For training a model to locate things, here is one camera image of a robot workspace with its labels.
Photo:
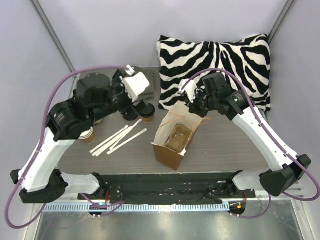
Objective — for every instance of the brown cardboard cup carrier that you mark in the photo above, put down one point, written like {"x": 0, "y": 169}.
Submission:
{"x": 178, "y": 138}

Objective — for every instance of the olive green folded cloth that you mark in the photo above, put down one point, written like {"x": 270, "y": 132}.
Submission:
{"x": 149, "y": 73}

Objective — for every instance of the brown paper bag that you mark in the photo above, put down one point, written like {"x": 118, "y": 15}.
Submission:
{"x": 178, "y": 114}

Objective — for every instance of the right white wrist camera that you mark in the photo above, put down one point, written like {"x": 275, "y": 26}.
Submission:
{"x": 188, "y": 87}

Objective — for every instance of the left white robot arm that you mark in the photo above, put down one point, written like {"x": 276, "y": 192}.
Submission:
{"x": 95, "y": 97}

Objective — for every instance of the black plastic cup lid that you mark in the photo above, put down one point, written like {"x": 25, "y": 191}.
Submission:
{"x": 145, "y": 109}

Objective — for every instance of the stacked brown paper cups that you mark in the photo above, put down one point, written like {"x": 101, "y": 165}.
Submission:
{"x": 88, "y": 136}

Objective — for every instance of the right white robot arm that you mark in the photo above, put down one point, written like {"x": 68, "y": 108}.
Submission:
{"x": 283, "y": 162}

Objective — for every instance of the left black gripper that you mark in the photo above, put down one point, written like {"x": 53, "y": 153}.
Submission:
{"x": 133, "y": 108}

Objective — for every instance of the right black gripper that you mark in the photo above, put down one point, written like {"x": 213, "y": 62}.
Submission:
{"x": 195, "y": 107}

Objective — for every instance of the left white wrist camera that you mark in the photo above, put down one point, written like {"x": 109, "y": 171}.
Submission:
{"x": 135, "y": 83}

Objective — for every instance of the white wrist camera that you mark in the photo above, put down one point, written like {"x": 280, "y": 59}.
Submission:
{"x": 188, "y": 87}
{"x": 135, "y": 83}

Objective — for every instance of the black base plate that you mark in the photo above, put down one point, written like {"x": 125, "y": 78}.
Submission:
{"x": 170, "y": 189}

